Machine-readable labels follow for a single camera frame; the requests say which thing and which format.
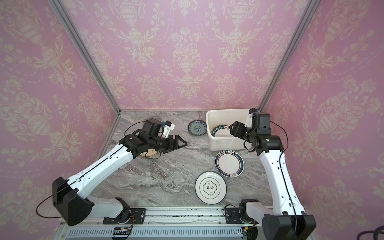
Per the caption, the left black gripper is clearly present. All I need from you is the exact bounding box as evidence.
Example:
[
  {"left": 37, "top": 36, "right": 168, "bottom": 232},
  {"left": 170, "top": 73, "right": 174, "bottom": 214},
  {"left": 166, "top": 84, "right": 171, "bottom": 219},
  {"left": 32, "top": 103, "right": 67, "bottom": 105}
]
[{"left": 148, "top": 133, "right": 189, "bottom": 154}]

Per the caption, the green rim Hao Wei plate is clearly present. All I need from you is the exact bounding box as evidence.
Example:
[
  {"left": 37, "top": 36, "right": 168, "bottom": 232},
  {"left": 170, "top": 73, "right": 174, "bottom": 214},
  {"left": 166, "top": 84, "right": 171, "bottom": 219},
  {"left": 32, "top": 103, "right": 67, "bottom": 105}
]
[{"left": 211, "top": 125, "right": 233, "bottom": 138}]

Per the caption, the white plastic bin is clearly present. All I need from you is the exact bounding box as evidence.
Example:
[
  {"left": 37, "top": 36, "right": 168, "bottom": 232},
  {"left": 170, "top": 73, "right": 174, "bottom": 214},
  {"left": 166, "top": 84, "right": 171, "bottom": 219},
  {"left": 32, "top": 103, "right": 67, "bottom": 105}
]
[{"left": 206, "top": 109, "right": 249, "bottom": 151}]

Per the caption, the white clover emblem plate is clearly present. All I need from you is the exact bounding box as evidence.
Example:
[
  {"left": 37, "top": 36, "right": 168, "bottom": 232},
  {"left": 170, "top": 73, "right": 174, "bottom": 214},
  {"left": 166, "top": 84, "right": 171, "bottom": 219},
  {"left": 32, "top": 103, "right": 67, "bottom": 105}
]
[{"left": 195, "top": 172, "right": 227, "bottom": 205}]

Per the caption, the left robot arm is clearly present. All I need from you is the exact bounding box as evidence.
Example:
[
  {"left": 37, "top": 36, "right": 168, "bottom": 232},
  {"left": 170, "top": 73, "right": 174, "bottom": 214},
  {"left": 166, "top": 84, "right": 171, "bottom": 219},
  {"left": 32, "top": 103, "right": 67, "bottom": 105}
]
[{"left": 52, "top": 119, "right": 188, "bottom": 226}]

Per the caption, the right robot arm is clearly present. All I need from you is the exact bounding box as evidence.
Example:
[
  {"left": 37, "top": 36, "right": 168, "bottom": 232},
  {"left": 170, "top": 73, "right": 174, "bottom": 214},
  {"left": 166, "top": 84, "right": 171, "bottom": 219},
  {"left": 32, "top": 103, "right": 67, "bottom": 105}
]
[{"left": 230, "top": 109, "right": 317, "bottom": 240}]

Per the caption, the small blue patterned plate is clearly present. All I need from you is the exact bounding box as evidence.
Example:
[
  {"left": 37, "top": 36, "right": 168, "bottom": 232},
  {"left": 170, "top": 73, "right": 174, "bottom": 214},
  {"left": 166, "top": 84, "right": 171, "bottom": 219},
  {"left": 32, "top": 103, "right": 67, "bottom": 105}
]
[{"left": 188, "top": 120, "right": 208, "bottom": 136}]

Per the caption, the cream plate with grass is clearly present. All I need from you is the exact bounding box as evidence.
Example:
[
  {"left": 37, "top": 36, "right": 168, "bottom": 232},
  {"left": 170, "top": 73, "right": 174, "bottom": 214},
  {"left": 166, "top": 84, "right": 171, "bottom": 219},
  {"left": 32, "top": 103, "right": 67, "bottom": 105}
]
[{"left": 140, "top": 149, "right": 161, "bottom": 160}]

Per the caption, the green red rim plate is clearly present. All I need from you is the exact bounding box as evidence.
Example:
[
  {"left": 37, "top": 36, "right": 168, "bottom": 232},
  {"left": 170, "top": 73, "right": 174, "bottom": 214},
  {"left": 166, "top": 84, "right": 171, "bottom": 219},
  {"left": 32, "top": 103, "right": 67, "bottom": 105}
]
[{"left": 215, "top": 150, "right": 245, "bottom": 178}]

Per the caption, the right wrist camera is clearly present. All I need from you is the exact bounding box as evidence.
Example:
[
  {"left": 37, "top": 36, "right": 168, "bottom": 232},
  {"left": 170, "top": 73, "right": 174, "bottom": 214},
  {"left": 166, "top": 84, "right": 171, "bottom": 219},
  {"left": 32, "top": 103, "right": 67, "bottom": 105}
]
[{"left": 245, "top": 108, "right": 259, "bottom": 128}]

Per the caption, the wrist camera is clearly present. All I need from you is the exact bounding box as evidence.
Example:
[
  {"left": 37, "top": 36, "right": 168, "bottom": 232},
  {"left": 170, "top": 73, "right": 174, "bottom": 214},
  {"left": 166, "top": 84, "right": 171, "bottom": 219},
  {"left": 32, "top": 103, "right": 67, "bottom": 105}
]
[
  {"left": 245, "top": 108, "right": 259, "bottom": 128},
  {"left": 162, "top": 121, "right": 175, "bottom": 138}
]

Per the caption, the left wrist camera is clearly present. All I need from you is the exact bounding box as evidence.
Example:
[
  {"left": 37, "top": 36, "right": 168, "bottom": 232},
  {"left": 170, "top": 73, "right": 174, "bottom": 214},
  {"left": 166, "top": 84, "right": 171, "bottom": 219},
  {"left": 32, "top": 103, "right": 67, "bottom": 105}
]
[{"left": 162, "top": 121, "right": 175, "bottom": 138}]

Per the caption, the aluminium mounting rail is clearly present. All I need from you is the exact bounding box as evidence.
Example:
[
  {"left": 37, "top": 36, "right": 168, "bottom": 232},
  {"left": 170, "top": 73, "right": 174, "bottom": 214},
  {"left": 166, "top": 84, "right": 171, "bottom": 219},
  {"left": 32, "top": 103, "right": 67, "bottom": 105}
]
[{"left": 59, "top": 205, "right": 313, "bottom": 228}]

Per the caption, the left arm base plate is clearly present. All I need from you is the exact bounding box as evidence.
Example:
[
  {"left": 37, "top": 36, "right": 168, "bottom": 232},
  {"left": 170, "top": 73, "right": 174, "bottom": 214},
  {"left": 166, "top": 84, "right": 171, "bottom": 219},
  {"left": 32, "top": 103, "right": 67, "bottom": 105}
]
[{"left": 103, "top": 208, "right": 147, "bottom": 225}]

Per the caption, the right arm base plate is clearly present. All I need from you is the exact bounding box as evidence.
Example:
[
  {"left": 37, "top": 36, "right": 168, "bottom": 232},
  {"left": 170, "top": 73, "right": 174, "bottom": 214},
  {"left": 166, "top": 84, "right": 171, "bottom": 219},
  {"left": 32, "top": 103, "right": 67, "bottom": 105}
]
[{"left": 223, "top": 206, "right": 262, "bottom": 225}]

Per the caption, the right aluminium corner post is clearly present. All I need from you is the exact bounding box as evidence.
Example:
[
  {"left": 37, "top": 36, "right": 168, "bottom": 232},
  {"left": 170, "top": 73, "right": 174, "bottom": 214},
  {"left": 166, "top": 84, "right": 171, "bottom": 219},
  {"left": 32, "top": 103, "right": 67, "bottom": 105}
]
[{"left": 259, "top": 0, "right": 320, "bottom": 111}]

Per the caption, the aluminium corner post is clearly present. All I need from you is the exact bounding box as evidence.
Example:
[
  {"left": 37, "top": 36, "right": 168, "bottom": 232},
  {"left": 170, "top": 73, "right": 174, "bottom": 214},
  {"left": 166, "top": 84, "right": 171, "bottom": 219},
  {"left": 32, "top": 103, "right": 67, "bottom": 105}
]
[
  {"left": 259, "top": 0, "right": 320, "bottom": 111},
  {"left": 49, "top": 0, "right": 121, "bottom": 115}
]

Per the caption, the left aluminium corner post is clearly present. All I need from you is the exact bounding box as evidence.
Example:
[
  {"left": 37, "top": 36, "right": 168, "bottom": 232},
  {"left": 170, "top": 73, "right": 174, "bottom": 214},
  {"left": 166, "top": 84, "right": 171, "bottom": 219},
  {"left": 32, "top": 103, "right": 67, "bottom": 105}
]
[{"left": 49, "top": 0, "right": 121, "bottom": 115}]

